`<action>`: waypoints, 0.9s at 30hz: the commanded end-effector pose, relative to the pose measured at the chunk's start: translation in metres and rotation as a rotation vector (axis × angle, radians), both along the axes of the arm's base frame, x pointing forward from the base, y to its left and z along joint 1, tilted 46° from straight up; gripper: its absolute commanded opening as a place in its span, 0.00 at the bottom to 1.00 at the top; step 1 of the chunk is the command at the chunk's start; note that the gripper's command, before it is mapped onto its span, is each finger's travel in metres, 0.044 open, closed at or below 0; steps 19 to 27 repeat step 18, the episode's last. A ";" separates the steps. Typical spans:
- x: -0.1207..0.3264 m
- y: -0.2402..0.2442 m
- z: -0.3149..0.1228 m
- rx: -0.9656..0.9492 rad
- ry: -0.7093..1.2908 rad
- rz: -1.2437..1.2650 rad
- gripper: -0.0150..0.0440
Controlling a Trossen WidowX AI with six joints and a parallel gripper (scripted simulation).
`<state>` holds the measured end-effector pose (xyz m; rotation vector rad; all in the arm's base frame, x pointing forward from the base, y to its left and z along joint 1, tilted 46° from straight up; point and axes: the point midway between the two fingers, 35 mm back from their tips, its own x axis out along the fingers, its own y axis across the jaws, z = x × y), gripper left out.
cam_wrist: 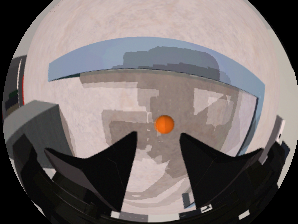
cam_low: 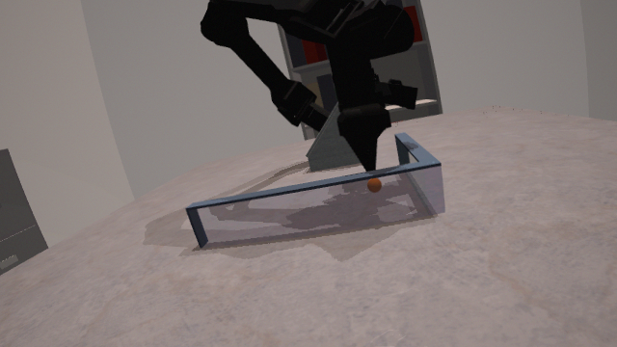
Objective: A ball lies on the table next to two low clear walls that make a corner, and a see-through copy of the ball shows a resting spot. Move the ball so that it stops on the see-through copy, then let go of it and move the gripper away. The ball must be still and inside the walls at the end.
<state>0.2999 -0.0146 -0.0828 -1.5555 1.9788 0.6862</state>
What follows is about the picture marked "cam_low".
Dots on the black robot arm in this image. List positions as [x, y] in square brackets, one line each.
[357, 35]

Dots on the low clear glass corner wall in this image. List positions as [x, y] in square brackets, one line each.
[366, 203]

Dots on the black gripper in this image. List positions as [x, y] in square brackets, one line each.
[361, 121]

